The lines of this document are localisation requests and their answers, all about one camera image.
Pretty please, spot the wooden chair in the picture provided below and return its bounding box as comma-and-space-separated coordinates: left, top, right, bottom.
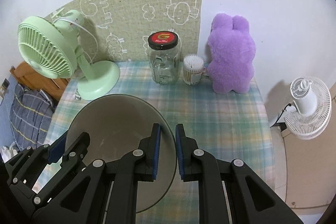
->
10, 61, 70, 101

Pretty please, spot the purple plush toy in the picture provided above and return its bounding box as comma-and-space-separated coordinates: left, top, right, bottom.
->
207, 13, 256, 94

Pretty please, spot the green desk fan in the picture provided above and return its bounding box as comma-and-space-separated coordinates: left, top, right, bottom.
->
18, 10, 120, 100

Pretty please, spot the large grey floral bowl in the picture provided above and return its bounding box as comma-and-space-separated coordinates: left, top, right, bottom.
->
65, 94, 177, 213

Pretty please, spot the green cartoon wall mat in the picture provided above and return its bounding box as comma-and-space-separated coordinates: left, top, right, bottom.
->
46, 0, 202, 62

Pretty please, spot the cotton swab container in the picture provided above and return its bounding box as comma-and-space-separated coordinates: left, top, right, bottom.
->
183, 54, 205, 85

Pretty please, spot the glass jar black lid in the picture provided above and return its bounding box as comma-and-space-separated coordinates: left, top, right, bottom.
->
147, 31, 181, 85

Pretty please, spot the blue striped cloth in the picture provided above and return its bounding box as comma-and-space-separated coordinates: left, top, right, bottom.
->
9, 84, 56, 151

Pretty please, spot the white standing fan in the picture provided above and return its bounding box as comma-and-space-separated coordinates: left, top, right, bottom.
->
274, 77, 332, 140

